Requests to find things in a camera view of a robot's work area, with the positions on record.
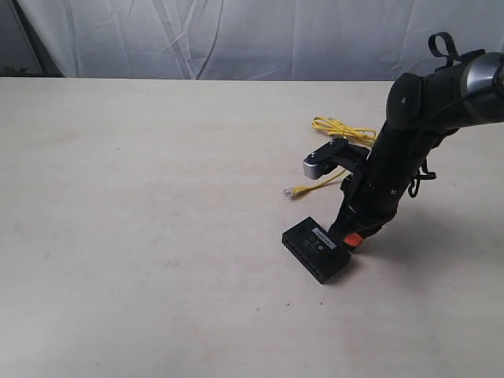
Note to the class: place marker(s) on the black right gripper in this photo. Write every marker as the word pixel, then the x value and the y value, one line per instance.
pixel 373 200

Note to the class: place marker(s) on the black network switch box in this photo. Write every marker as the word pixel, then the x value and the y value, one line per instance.
pixel 310 244

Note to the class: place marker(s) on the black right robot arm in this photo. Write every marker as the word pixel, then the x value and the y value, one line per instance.
pixel 421 111

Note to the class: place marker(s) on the white backdrop cloth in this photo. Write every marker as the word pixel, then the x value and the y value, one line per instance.
pixel 257 40

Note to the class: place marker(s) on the green plant leaves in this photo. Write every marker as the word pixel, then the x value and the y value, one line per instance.
pixel 10 71

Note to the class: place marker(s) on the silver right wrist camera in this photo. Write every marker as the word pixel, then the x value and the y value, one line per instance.
pixel 338 152

